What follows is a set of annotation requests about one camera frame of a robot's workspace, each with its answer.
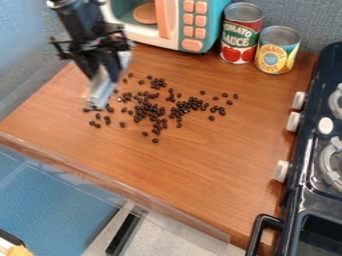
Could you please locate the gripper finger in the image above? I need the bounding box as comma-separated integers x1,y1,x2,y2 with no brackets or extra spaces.
108,53,126,84
78,57,105,81

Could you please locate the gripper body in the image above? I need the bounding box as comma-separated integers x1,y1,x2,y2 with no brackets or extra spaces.
48,22,137,66

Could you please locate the toy microwave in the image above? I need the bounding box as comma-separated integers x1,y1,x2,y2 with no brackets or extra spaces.
98,0,233,55

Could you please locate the grey tool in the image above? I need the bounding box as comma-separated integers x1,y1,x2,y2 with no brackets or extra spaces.
82,63,121,113

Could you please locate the red tomato can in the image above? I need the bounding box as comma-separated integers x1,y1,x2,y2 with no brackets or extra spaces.
217,1,266,66

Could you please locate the pile of black bits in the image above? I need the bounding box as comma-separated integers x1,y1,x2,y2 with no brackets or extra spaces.
81,73,241,145

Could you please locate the yellow pineapple can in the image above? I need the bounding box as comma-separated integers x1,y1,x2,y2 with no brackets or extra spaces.
252,25,304,76

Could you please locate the toy stove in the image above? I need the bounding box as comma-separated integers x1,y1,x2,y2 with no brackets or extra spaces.
243,41,342,256

